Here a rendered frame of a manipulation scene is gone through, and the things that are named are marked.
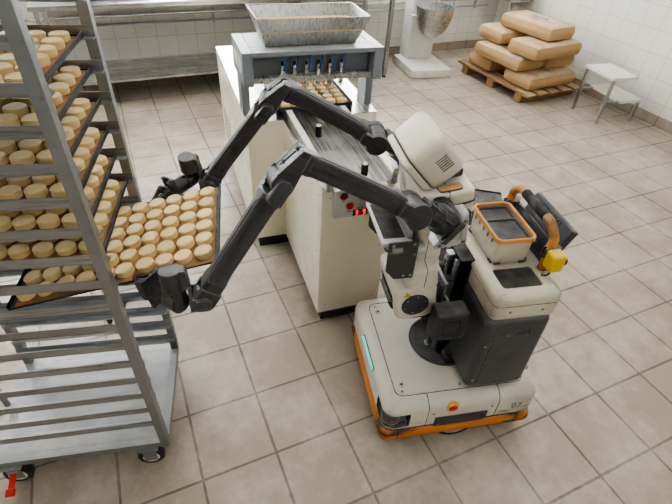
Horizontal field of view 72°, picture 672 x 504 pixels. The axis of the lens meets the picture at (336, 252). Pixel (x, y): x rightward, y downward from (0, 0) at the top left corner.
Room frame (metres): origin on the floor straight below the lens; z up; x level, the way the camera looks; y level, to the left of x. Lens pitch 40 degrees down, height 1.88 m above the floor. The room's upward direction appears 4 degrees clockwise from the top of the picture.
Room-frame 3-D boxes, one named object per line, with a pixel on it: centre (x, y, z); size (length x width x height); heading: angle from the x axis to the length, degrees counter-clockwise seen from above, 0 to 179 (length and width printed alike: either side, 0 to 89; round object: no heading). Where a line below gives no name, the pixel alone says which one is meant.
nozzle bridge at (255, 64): (2.51, 0.22, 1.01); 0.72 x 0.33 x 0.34; 111
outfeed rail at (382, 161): (2.66, 0.12, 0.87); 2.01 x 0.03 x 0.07; 21
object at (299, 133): (2.56, 0.39, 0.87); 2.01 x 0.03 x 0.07; 21
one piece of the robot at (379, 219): (1.30, -0.20, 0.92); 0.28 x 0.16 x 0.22; 12
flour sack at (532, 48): (5.31, -2.08, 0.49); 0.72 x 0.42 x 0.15; 122
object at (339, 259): (2.03, 0.04, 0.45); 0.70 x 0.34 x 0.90; 21
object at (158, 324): (1.24, 1.00, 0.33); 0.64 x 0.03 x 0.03; 102
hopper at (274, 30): (2.51, 0.22, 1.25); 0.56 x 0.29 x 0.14; 111
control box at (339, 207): (1.69, -0.09, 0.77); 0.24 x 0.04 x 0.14; 111
